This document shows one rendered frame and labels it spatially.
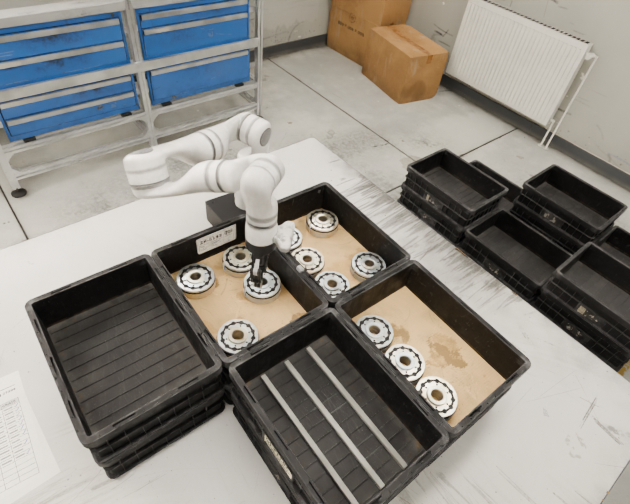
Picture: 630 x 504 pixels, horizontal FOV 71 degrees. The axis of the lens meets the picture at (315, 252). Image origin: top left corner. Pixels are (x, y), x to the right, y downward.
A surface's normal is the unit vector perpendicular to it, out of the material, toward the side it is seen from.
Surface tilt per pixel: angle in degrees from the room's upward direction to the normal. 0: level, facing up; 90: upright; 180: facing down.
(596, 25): 90
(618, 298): 0
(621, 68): 90
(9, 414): 0
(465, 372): 0
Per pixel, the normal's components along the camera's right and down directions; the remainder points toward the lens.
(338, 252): 0.11, -0.68
